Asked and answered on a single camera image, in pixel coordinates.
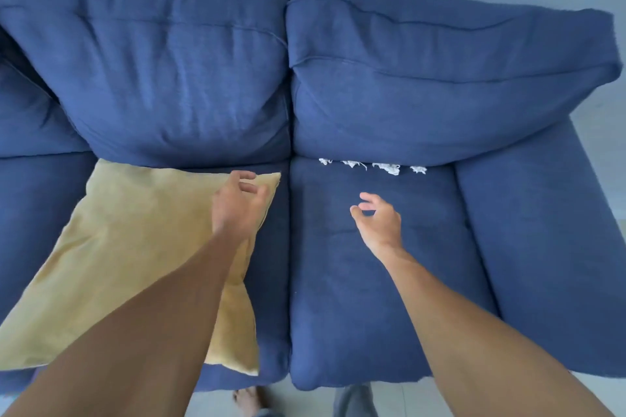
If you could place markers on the person's right hand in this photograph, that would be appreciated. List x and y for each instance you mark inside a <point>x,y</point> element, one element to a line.
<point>384,228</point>

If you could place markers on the person's left hand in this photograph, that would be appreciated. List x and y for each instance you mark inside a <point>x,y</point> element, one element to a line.
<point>234,214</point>

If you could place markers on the person's right thumb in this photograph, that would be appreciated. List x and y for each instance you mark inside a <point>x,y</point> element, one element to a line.
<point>356,215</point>

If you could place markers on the person's left thumb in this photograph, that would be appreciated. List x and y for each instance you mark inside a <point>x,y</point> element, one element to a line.
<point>263,199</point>

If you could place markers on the person's right forearm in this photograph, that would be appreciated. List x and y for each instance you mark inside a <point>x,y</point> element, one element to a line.
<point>469,333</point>

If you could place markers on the person's left forearm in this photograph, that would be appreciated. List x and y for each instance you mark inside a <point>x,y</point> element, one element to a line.
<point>146,328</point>

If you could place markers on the white tasselled cloth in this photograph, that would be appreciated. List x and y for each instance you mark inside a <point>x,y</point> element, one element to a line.
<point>386,168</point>

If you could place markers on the blue sofa back cushion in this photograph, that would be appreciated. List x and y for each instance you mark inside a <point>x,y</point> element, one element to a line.
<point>440,89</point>
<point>161,65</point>
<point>29,113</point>

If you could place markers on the yellow throw pillow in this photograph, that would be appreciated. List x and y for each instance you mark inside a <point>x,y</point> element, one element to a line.
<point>117,245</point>

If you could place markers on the person's grey trouser leg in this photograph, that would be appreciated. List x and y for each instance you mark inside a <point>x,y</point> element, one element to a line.
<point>354,402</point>

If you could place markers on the person's bare foot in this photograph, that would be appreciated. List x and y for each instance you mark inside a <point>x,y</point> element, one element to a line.
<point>248,401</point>

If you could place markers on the blue sofa frame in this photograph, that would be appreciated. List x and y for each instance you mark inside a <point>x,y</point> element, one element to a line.
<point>547,245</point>

